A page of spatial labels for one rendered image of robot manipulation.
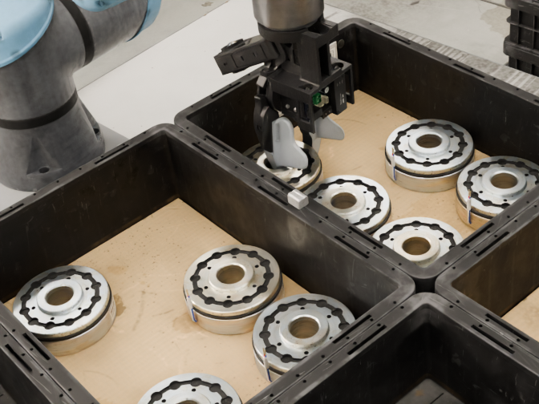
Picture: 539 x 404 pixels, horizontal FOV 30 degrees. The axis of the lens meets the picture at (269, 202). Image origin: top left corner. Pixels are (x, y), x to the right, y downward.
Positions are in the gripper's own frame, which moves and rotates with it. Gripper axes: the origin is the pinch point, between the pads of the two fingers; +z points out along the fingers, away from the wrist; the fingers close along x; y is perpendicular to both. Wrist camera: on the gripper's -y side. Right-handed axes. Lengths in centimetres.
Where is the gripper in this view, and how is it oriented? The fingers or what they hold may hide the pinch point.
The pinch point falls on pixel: (293, 158)
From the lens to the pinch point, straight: 120.4
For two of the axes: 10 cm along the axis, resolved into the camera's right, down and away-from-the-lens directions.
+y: 7.3, 3.7, -5.8
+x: 6.8, -5.3, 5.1
